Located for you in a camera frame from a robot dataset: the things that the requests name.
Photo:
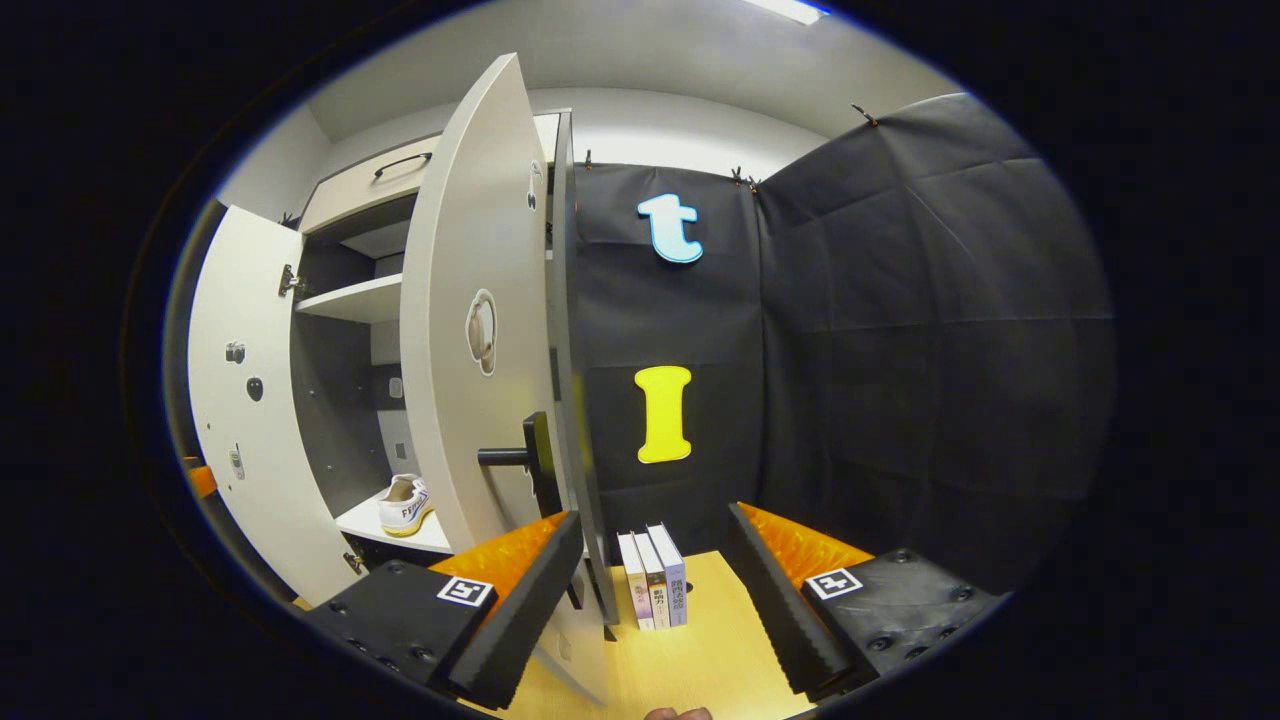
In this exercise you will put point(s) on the white shoe cabinet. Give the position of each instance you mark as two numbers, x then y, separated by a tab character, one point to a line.
345	300

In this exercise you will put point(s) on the white spine book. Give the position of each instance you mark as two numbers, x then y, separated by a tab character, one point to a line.
655	590

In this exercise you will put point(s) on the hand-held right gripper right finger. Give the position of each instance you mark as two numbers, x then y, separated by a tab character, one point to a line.
785	610

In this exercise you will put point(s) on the black cloth clip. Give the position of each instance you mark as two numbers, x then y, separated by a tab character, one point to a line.
745	178
865	115

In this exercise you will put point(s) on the ceiling strip light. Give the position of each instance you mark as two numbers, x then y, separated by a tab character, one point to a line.
790	10

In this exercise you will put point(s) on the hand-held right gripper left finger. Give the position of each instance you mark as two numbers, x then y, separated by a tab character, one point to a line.
520	620

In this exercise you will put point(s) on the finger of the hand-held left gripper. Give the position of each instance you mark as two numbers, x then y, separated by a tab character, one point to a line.
202	480

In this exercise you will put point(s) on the white sneaker shoe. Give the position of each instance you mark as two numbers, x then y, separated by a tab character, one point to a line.
405	510

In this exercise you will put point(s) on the black backdrop cloth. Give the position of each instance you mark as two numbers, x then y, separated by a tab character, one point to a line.
900	350

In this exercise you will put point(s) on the lilac spine book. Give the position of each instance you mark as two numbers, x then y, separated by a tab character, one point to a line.
675	580

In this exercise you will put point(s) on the metal cabinet door hinge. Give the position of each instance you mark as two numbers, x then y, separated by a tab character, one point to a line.
291	281
354	562

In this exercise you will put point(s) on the white cabinet drawer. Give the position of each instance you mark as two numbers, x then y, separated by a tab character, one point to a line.
350	195

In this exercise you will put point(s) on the white shoe cabinet door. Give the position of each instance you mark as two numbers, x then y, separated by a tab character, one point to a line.
450	230
250	500

